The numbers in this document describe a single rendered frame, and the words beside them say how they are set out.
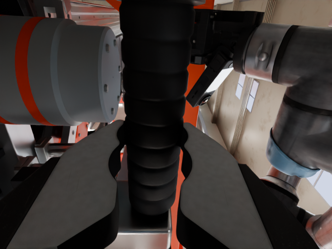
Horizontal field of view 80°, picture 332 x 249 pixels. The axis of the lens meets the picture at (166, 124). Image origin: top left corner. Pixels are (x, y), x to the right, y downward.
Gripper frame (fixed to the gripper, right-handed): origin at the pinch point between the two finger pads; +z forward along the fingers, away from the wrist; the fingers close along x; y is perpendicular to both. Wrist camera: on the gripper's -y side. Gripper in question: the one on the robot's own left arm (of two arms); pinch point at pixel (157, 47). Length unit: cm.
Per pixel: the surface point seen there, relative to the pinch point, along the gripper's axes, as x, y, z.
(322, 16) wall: -553, 20, 54
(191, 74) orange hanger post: -27.3, -12.3, 9.3
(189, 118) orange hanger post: -28.1, -29.8, 8.4
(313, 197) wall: -413, -320, -73
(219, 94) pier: -984, -381, 468
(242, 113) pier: -718, -326, 221
